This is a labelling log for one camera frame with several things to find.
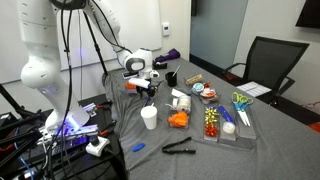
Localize red gift bow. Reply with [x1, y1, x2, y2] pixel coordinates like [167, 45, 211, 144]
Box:
[204, 124, 218, 137]

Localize black camera tripod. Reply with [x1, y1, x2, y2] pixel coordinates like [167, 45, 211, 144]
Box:
[83, 12, 108, 86]

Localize silver pen in mug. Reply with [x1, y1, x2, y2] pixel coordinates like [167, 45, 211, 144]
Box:
[172, 65, 181, 77]

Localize whiteboard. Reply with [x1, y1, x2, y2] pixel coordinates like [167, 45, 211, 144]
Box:
[0, 0, 162, 83]

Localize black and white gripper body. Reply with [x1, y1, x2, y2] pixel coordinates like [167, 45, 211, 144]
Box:
[128, 70, 160, 97]

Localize blue marker tube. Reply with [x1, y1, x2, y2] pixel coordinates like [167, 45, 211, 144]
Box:
[218, 106, 235, 124]

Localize black mug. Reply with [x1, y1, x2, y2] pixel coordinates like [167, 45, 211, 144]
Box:
[165, 72, 177, 87]

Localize white tape roll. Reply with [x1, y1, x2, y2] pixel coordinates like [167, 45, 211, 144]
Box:
[169, 95, 191, 114]

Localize white emergency stop button box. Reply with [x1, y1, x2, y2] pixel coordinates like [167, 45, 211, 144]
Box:
[86, 136, 110, 157]

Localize orange bag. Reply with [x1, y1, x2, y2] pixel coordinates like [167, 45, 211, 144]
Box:
[308, 122, 320, 133]

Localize gold gift bow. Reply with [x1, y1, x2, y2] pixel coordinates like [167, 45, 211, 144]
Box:
[204, 107, 219, 125]

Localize purple folded umbrella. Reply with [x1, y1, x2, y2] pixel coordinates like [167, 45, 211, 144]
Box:
[155, 48, 180, 63]

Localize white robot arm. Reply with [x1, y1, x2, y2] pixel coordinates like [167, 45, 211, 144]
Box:
[17, 0, 159, 134]

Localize white wall thermostat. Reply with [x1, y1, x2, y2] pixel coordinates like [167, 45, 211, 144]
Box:
[162, 22, 170, 36]

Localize black office chair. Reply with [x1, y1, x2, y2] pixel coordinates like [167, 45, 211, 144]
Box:
[222, 36, 309, 106]

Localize white framed tablet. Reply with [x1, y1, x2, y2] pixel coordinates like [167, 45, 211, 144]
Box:
[122, 72, 135, 79]

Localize green blue scissors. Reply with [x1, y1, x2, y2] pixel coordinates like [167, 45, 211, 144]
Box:
[232, 92, 253, 126]

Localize wooden stamp block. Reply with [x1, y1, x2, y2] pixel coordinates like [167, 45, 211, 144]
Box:
[185, 74, 203, 85]

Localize clear tray with red items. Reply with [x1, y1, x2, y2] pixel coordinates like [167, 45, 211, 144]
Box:
[200, 83, 219, 104]

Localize grey tablecloth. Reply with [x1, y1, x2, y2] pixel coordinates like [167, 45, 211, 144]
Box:
[105, 70, 320, 180]

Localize white foam cup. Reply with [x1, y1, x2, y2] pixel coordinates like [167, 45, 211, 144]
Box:
[140, 106, 157, 130]

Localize orange item in near box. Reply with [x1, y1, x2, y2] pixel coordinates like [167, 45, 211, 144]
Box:
[168, 111, 188, 128]

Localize black tape dispenser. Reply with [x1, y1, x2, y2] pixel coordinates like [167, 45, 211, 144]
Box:
[152, 62, 167, 70]

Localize round blue tin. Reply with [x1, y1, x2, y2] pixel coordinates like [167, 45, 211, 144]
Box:
[192, 83, 204, 94]

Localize orange item in clear box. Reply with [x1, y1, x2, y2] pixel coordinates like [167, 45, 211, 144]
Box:
[125, 82, 138, 94]

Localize black wall television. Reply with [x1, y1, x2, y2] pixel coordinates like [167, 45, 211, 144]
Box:
[296, 0, 320, 29]

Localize white paper sheet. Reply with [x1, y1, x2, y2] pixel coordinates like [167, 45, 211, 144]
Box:
[238, 82, 271, 97]

